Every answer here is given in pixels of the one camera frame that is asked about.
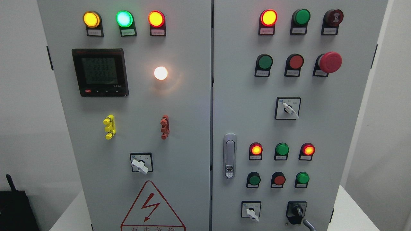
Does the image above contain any black box with antenna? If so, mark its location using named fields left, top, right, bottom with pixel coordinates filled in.
left=0, top=174, right=39, bottom=231

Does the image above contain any yellow terminal connector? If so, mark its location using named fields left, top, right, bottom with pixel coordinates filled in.
left=103, top=114, right=116, bottom=140

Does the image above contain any white selector switch left door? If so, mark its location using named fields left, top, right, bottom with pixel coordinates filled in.
left=129, top=152, right=153, bottom=175

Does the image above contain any red electrical warning sticker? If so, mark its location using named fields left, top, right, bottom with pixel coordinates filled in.
left=120, top=180, right=186, bottom=231

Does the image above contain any silver door lock handle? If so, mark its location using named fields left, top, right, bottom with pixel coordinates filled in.
left=223, top=133, right=237, bottom=179

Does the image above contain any red terminal connector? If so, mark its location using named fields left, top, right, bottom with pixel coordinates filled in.
left=160, top=115, right=170, bottom=140

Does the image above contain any red lit indicator light left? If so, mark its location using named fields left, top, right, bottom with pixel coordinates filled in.
left=148, top=10, right=166, bottom=37

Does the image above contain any white selector switch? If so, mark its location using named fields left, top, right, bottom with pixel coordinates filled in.
left=275, top=97, right=302, bottom=120
left=241, top=201, right=262, bottom=222

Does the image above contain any grey cabinet door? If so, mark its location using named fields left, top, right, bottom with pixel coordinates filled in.
left=37, top=0, right=212, bottom=231
left=211, top=0, right=388, bottom=231

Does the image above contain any dark red buzzer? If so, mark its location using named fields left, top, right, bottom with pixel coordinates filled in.
left=321, top=9, right=344, bottom=35

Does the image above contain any yellow indicator light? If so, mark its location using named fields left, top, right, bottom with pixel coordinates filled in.
left=83, top=11, right=104, bottom=37

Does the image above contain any red lit indicator top right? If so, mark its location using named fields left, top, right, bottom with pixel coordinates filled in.
left=258, top=9, right=278, bottom=36

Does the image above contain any grey left cabinet door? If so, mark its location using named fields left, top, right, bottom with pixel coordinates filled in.
left=37, top=0, right=212, bottom=231

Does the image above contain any green indicator lower middle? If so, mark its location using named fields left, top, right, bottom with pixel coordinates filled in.
left=274, top=143, right=290, bottom=161

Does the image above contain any grey right cabinet door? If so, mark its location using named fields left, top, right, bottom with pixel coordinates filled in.
left=211, top=0, right=388, bottom=231

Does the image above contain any red push button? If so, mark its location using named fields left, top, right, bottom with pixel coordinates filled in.
left=284, top=54, right=304, bottom=77
left=270, top=172, right=286, bottom=188

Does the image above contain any white lit indicator light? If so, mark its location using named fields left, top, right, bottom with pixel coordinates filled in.
left=154, top=67, right=168, bottom=81

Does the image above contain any bright green push button lower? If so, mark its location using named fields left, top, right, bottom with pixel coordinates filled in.
left=294, top=172, right=310, bottom=188

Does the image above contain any red emergency stop button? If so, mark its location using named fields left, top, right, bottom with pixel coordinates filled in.
left=313, top=51, right=342, bottom=77

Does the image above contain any green indicator top right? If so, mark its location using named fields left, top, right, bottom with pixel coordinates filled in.
left=290, top=9, right=311, bottom=35

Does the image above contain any white selector switch upper right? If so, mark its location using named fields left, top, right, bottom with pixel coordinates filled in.
left=275, top=97, right=302, bottom=120

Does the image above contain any green lit indicator light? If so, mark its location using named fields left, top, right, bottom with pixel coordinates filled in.
left=116, top=10, right=137, bottom=37

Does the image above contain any red lit indicator lower left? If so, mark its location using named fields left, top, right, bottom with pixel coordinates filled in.
left=249, top=142, right=263, bottom=160

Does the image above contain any black knob selector switch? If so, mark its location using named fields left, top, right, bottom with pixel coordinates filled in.
left=286, top=201, right=307, bottom=225

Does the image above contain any green push button upper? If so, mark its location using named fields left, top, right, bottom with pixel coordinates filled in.
left=254, top=54, right=273, bottom=78

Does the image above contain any white selector switch bottom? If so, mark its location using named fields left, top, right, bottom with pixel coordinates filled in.
left=241, top=201, right=262, bottom=222

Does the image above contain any black digital power meter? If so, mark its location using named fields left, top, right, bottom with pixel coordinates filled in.
left=72, top=48, right=129, bottom=97

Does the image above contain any red push button upper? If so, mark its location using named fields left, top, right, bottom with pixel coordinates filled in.
left=284, top=54, right=304, bottom=77

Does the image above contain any red lit indicator lower right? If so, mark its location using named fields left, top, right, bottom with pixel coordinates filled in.
left=299, top=143, right=316, bottom=161

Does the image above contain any red push button lower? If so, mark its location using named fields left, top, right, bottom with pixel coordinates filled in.
left=270, top=172, right=286, bottom=188

